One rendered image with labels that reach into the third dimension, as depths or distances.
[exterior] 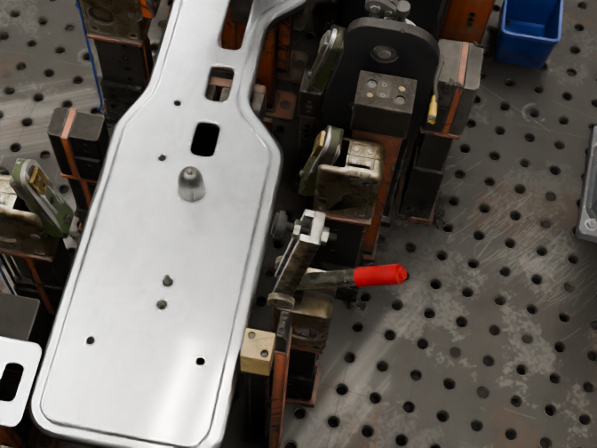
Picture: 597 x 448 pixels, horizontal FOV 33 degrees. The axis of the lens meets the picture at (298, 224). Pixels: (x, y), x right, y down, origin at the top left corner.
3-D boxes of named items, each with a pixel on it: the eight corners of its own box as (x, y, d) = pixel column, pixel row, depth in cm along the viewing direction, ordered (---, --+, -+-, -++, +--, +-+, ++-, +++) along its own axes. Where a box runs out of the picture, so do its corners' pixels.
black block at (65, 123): (77, 197, 158) (43, 92, 132) (144, 209, 158) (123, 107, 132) (63, 242, 155) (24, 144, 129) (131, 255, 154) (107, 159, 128)
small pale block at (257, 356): (246, 417, 143) (245, 326, 111) (271, 421, 143) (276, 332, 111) (242, 441, 142) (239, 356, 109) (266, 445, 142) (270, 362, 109)
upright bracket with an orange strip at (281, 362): (271, 439, 142) (281, 309, 98) (281, 441, 142) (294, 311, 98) (267, 460, 141) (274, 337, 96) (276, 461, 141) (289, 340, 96)
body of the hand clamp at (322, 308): (274, 360, 147) (281, 261, 116) (321, 368, 147) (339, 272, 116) (266, 398, 145) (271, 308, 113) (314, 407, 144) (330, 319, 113)
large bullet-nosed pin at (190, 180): (182, 183, 128) (179, 156, 122) (207, 188, 128) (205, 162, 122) (177, 204, 126) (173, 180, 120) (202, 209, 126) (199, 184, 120)
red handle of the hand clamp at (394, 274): (277, 261, 114) (402, 251, 106) (287, 270, 116) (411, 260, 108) (270, 295, 112) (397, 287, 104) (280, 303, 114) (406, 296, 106)
